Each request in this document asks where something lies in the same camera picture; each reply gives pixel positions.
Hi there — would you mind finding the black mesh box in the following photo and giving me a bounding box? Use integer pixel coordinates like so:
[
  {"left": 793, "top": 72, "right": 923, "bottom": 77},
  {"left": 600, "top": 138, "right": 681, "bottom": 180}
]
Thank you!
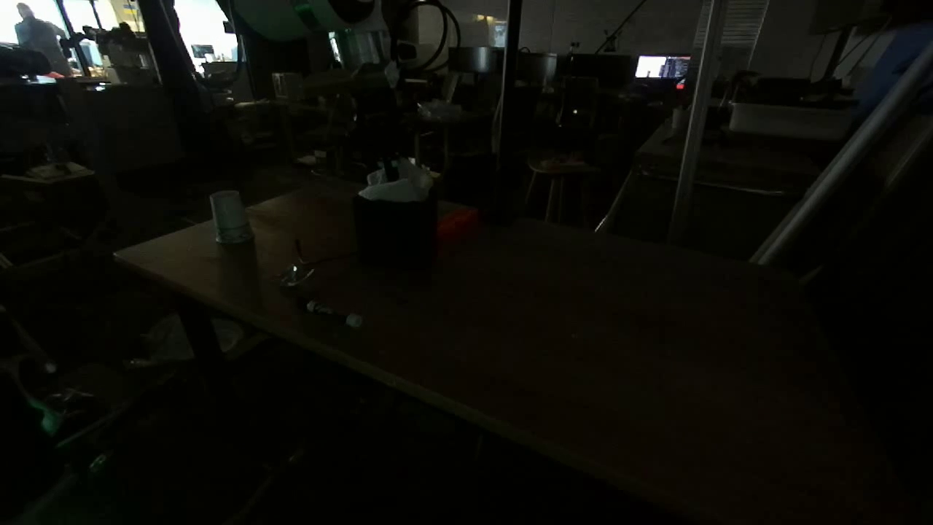
[{"left": 350, "top": 186, "right": 440, "bottom": 271}]

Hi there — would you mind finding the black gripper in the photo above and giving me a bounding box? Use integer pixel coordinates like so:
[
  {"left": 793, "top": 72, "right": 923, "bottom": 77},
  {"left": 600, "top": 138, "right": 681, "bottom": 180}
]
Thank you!
[{"left": 357, "top": 66, "right": 437, "bottom": 177}]

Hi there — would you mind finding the vertical white metal pole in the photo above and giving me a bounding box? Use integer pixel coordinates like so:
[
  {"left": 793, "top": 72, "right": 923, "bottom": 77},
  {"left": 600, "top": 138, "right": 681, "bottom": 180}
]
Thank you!
[{"left": 669, "top": 0, "right": 730, "bottom": 243}]

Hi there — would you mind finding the person in background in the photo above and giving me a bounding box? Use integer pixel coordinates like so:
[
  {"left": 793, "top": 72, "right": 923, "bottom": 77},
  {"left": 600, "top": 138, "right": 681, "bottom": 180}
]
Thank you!
[{"left": 13, "top": 0, "right": 71, "bottom": 77}]

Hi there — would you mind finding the white paper cup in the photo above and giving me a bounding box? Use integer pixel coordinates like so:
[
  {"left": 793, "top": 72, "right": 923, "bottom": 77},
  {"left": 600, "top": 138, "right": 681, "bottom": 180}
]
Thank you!
[{"left": 207, "top": 186, "right": 256, "bottom": 247}]

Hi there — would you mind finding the lit monitor screen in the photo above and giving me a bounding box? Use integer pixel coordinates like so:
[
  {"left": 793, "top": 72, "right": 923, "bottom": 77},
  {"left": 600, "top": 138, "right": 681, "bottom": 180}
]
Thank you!
[{"left": 630, "top": 50, "right": 697, "bottom": 84}]

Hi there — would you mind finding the crumpled clear plastic wrapper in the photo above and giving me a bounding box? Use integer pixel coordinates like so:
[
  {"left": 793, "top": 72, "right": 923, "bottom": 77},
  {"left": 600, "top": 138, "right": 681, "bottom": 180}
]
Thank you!
[{"left": 278, "top": 255, "right": 321, "bottom": 295}]

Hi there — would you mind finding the red stapler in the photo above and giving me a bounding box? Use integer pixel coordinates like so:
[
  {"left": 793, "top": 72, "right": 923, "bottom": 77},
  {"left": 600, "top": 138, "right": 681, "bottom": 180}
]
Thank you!
[{"left": 433, "top": 201, "right": 485, "bottom": 243}]

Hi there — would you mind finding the diagonal grey metal pole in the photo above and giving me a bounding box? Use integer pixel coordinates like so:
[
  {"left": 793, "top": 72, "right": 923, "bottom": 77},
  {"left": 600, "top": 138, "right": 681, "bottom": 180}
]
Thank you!
[{"left": 748, "top": 45, "right": 933, "bottom": 268}]

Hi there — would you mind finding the round wooden stool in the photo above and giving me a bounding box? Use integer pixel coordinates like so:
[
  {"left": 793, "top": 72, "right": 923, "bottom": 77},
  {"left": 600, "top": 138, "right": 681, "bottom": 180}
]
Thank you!
[{"left": 522, "top": 151, "right": 605, "bottom": 227}]

